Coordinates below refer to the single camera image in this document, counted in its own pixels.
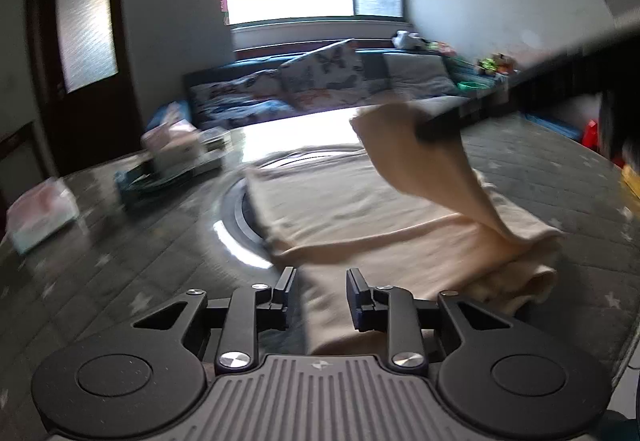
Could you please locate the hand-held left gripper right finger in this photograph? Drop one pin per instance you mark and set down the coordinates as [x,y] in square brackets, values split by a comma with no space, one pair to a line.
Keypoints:
[359,306]

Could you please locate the pink and green plush toy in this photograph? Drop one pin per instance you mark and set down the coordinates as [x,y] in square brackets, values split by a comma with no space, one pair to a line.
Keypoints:
[444,48]

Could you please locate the yellow object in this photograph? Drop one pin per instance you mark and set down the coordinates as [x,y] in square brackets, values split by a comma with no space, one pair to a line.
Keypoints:
[631,181]

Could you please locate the long butterfly print pillow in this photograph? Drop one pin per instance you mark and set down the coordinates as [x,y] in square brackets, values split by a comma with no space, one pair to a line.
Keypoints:
[235,88]

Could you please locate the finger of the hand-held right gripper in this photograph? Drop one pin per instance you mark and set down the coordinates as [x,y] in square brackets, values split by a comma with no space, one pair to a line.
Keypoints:
[500,98]
[617,126]

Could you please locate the panda plush toy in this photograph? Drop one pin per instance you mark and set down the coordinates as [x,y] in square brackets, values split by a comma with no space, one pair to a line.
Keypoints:
[407,39]

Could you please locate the grey pillow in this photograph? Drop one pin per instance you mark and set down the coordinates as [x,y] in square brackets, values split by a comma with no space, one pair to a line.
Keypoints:
[417,76]

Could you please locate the cream sweatshirt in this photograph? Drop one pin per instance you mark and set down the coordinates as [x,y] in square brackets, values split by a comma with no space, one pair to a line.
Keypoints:
[350,201]

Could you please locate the white remote control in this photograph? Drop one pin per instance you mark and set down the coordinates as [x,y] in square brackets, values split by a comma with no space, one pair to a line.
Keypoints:
[212,162]

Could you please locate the red plastic object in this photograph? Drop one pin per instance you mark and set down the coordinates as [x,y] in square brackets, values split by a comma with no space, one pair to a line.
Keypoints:
[591,133]

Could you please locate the round black induction cooktop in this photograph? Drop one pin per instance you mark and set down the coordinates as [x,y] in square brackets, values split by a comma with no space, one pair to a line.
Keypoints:
[240,221]

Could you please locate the pink and white tissue box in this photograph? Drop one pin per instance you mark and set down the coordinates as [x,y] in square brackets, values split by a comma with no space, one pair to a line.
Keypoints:
[172,136]

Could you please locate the blue and black device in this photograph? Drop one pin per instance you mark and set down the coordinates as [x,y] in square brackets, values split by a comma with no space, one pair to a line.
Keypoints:
[150,181]

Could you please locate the dark wooden door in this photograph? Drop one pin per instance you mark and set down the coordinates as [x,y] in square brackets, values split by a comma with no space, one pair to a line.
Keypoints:
[45,86]

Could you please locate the folded butterfly print quilt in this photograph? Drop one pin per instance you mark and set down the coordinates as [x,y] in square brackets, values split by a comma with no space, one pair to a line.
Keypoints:
[245,113]

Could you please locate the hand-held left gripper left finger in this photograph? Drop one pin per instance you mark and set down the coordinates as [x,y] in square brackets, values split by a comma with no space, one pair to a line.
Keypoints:
[280,306]

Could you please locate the blue sofa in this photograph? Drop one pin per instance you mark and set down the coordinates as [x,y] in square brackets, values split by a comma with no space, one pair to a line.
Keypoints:
[375,66]

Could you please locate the green bowl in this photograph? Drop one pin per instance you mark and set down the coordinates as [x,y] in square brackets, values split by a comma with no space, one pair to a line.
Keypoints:
[471,85]

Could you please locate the pink soft tissue pack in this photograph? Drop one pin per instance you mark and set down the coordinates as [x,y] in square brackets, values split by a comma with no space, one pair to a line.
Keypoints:
[42,216]

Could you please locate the group of small plush toys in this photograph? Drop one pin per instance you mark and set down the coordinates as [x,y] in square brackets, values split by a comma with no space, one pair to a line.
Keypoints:
[495,63]

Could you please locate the large butterfly print pillow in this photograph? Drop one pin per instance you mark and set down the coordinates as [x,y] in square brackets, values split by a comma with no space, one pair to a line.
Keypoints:
[325,73]

